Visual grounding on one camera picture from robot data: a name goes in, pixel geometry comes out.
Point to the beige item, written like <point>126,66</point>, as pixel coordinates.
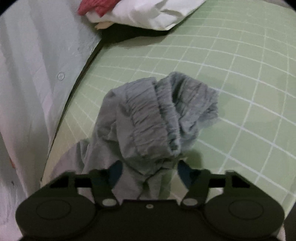
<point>103,25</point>

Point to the red cloth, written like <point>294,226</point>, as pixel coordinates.
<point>92,7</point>

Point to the grey shorts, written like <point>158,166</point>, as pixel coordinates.
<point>143,120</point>

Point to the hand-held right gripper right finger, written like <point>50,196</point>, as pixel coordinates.
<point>185,173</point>

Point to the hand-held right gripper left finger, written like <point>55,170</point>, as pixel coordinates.
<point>115,173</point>

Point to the white carrot print sheet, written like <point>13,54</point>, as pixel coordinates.
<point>30,69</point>

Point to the green grid mat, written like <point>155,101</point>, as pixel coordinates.
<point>242,81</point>

